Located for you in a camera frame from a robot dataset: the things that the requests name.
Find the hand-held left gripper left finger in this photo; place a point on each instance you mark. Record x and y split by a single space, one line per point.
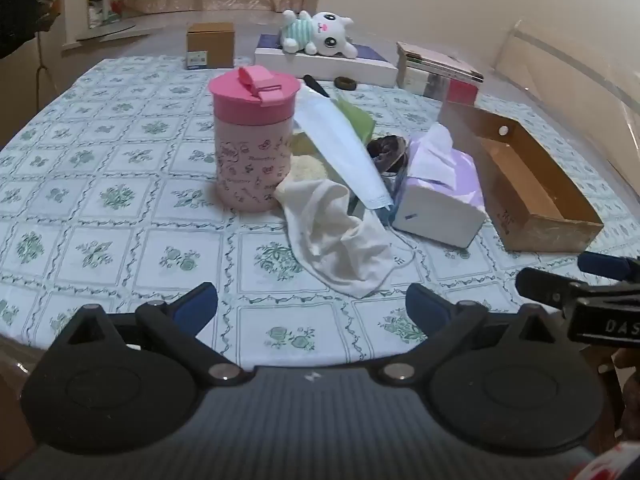
197 301

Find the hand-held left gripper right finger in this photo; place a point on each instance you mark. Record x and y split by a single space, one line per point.
425 305

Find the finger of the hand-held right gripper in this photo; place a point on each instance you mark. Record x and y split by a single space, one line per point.
605 266
545 290

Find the pale yellow towel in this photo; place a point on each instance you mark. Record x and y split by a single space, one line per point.
307 169

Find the white mesh packet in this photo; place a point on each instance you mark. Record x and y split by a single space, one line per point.
340 145

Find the light green cloth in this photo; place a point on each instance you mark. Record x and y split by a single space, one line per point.
357 120

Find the brown scrunchie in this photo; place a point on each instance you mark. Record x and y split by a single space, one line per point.
346 83

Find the black oval pad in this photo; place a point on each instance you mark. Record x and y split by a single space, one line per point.
316 86

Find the white cloth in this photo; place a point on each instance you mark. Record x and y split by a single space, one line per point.
345 245

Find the purple white tissue box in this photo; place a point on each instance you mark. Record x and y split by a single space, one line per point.
440 205

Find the red white patterned clothing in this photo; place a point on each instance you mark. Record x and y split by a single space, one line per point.
620 467

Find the pink lidded cup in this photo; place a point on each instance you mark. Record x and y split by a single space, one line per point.
250 160

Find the floral tablecloth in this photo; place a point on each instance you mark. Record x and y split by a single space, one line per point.
125 160

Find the dark satin scrunchie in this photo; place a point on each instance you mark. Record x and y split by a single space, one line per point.
387 150

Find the plastic-wrapped beige board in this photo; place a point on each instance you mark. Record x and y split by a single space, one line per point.
575 85

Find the thin white-edged book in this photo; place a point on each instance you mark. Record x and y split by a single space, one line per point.
467 80

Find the thin green-edged book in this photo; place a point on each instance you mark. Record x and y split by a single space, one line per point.
465 76

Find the flat white box blue top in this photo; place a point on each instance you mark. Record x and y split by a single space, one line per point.
370 67

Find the pink cover book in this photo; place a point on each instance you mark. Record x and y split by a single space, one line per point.
435 57

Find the small closed cardboard box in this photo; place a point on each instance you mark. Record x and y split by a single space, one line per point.
211 45

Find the white plush toy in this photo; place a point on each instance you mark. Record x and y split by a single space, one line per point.
327 32

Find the dark hanging cloth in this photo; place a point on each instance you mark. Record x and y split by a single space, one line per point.
20 0

